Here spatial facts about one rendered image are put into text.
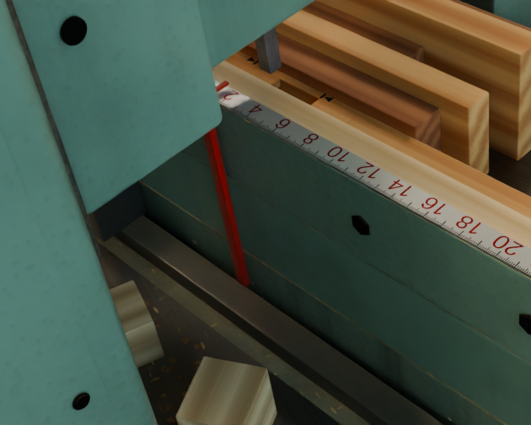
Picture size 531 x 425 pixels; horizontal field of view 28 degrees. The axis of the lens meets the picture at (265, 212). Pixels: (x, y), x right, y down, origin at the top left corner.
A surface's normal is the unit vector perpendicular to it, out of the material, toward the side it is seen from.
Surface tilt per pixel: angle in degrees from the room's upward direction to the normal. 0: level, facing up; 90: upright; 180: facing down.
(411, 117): 0
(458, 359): 90
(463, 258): 90
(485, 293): 90
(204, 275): 0
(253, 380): 0
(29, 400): 90
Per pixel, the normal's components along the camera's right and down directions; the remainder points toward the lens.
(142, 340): 0.39, 0.59
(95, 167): 0.68, 0.43
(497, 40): -0.15, -0.72
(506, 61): -0.72, 0.54
